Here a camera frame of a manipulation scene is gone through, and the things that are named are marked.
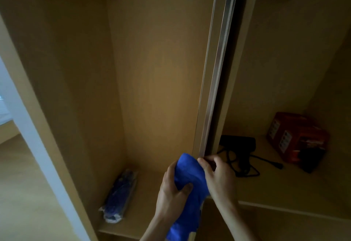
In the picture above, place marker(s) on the person's left hand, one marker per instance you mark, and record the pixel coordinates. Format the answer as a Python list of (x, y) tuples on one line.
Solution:
[(170, 202)]

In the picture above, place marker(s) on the person's right hand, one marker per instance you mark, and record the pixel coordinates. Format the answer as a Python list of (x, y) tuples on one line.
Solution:
[(222, 183)]

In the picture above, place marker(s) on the wooden wardrobe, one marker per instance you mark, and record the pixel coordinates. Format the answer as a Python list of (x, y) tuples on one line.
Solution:
[(153, 71)]

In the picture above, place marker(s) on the tall framed mirror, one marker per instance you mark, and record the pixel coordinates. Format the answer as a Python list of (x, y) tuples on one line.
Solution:
[(219, 57)]

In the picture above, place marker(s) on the blue microfibre cloth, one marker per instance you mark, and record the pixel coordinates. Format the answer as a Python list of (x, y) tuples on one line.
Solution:
[(189, 172)]

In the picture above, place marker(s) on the small black pouch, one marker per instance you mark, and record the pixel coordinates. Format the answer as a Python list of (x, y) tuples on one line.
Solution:
[(311, 160)]

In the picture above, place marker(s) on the red box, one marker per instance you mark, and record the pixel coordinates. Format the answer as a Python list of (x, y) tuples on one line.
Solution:
[(301, 136), (285, 120)]

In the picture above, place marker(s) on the blue packet in plastic wrap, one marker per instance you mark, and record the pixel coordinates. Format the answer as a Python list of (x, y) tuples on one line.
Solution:
[(120, 194)]

